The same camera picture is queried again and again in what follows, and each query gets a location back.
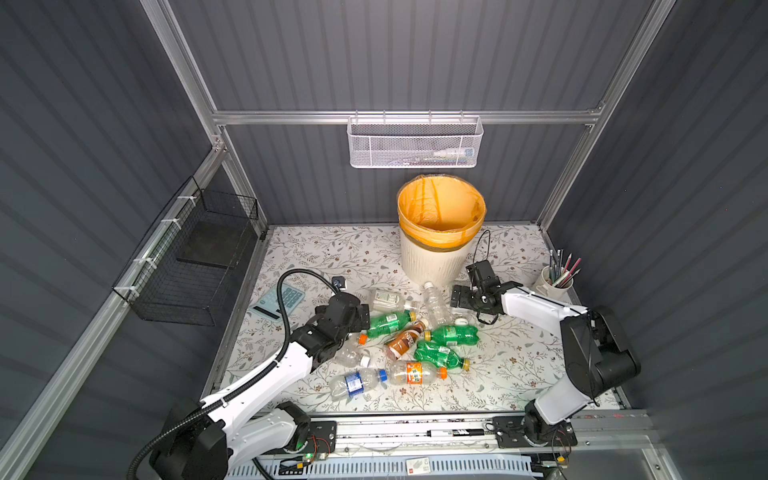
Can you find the teal calculator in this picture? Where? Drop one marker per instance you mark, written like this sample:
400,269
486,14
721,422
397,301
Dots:
267,306

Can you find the orange bin liner bag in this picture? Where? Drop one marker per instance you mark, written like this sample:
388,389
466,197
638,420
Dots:
441,212

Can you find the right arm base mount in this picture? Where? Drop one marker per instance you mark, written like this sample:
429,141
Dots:
516,431

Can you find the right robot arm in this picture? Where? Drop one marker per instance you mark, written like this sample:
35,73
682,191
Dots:
597,353

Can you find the blue label clear bottle front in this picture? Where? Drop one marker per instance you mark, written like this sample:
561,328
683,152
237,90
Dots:
356,383

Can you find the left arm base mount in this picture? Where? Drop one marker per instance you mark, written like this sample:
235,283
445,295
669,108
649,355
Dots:
319,437

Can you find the white ribbed trash bin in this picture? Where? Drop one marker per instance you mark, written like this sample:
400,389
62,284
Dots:
423,264

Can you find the brown tea bottle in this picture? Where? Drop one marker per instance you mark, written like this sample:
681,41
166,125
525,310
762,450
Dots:
405,340

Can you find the tall clear ribbed bottle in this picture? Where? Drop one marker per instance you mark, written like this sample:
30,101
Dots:
438,312

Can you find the green bottle white cap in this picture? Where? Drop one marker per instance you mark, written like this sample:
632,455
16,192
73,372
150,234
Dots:
461,333

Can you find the green bottle yellow cap lower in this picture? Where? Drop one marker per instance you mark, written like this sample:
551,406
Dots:
440,356

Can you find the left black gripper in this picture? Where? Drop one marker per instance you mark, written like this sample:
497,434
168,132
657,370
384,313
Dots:
358,324

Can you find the white wire wall basket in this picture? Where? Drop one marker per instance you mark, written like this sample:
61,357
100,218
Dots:
399,142

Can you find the orange soda label bottle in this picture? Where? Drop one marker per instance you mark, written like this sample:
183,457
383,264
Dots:
415,373

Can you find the green bottle yellow cap upper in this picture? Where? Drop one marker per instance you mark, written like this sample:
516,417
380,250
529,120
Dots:
389,323

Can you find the white tube in basket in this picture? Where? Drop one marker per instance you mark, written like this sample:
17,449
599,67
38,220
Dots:
455,155

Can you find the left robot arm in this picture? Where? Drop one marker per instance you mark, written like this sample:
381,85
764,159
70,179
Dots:
206,438

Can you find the black wire wall basket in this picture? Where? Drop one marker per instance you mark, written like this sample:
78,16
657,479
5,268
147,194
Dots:
192,271

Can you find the crushed clear bottle white cap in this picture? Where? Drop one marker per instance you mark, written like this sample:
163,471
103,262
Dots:
352,356

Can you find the square clear bottle green label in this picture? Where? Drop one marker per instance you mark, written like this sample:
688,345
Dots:
386,301

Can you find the green bottle yellow cap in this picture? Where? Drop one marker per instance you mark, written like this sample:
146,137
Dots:
440,356
389,323

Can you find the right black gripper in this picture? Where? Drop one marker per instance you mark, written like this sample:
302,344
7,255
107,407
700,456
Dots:
463,301

